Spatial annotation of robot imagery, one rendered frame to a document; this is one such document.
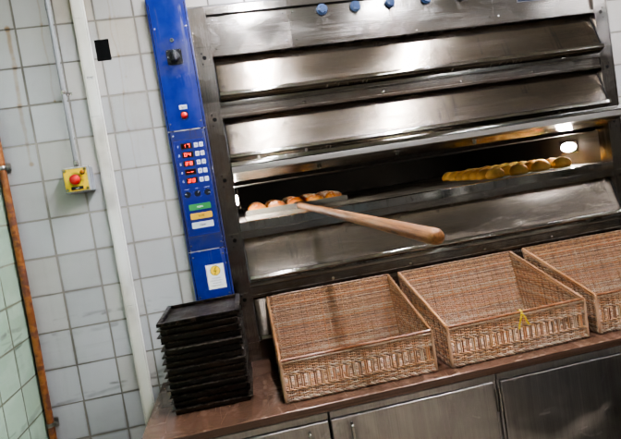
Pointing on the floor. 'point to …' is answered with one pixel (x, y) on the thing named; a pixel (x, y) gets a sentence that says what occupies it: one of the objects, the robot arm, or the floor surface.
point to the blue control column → (177, 89)
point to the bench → (431, 402)
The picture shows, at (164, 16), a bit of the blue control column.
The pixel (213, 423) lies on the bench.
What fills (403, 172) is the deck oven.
